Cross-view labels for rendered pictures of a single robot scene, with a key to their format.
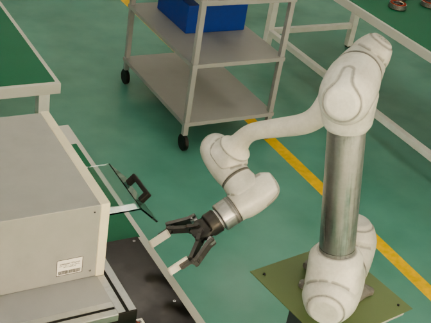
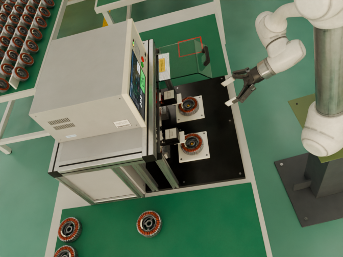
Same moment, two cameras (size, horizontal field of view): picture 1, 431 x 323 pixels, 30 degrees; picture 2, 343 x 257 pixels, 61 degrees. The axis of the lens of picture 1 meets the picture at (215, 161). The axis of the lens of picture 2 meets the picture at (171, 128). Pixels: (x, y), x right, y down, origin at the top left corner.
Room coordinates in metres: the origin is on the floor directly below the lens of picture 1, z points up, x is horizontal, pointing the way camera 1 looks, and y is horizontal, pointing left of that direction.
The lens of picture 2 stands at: (1.05, -0.42, 2.01)
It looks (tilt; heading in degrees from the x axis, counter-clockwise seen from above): 52 degrees down; 51
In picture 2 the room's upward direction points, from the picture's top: 25 degrees counter-clockwise
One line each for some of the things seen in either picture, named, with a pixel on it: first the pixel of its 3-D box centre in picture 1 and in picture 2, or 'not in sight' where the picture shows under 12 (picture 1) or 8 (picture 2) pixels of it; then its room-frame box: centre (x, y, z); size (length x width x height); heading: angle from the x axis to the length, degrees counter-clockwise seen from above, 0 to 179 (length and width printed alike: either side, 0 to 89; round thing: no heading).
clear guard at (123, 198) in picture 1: (88, 199); (175, 64); (1.86, 0.33, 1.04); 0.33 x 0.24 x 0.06; 123
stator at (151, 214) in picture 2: not in sight; (149, 224); (1.17, 0.15, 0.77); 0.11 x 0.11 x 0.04
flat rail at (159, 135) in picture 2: not in sight; (158, 100); (1.64, 0.30, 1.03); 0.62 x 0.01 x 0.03; 33
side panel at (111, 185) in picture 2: not in sight; (103, 185); (1.21, 0.38, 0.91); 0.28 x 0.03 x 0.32; 123
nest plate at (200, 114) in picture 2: not in sight; (189, 108); (1.80, 0.28, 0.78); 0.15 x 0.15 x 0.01; 33
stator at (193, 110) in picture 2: not in sight; (188, 106); (1.80, 0.28, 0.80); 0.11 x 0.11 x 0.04
